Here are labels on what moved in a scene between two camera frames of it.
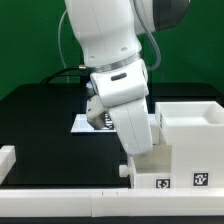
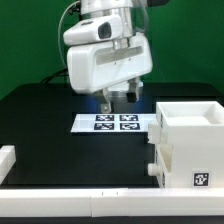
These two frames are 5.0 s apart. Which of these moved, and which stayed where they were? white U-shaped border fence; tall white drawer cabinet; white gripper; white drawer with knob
Moved: white gripper; white drawer with knob
Stayed: white U-shaped border fence; tall white drawer cabinet
